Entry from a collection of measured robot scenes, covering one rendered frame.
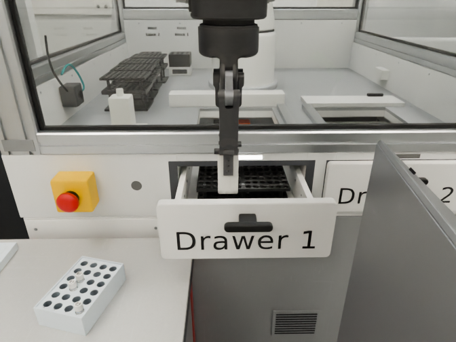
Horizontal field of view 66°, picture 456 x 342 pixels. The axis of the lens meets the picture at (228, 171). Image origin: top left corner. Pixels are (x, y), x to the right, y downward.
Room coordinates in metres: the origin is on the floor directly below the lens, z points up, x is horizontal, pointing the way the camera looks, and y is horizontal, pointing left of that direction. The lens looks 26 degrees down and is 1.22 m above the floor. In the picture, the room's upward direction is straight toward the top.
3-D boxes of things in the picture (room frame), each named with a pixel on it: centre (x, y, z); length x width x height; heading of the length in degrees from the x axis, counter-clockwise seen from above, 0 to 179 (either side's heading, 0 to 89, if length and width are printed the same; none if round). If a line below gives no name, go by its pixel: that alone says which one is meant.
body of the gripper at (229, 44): (0.47, 0.00, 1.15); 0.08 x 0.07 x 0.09; 1
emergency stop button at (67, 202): (0.57, 0.30, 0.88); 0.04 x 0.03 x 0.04; 91
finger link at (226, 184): (0.46, 0.00, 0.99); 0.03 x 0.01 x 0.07; 91
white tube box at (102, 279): (0.44, 0.24, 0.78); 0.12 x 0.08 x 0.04; 166
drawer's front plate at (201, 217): (0.49, -0.03, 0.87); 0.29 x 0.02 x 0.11; 91
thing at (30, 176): (1.11, -0.06, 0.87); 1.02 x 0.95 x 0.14; 91
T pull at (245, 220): (0.46, -0.03, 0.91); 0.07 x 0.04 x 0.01; 91
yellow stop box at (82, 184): (0.61, 0.30, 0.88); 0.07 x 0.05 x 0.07; 91
